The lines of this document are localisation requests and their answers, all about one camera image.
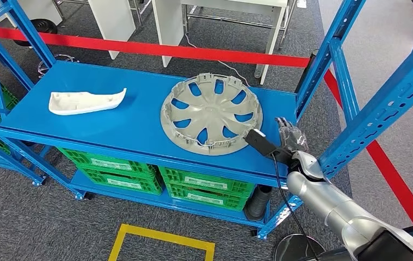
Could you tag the white plastic trim part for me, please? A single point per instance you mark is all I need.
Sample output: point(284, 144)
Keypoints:
point(80, 102)

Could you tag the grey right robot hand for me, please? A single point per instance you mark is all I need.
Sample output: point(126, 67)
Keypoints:
point(292, 140)

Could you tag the white table panel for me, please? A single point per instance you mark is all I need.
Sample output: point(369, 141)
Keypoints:
point(112, 25)
point(170, 28)

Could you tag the black swivel stool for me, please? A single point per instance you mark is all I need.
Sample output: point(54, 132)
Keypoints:
point(42, 25)

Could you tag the grey plastic wheel cover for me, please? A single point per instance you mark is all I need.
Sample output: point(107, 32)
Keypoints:
point(210, 111)

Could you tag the white cabinet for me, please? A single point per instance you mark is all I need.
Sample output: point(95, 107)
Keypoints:
point(40, 9)

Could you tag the black stanchion post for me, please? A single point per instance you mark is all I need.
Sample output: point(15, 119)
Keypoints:
point(309, 68)

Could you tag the black ribbed rubber boot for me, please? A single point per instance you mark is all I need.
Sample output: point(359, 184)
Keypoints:
point(256, 203)

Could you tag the clear plastic bottle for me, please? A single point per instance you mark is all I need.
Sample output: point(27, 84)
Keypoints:
point(258, 71)

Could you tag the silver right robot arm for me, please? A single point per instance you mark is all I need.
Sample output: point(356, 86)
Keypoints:
point(336, 209)

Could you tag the chrome stanchion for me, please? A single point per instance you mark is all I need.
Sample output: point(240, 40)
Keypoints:
point(296, 248)

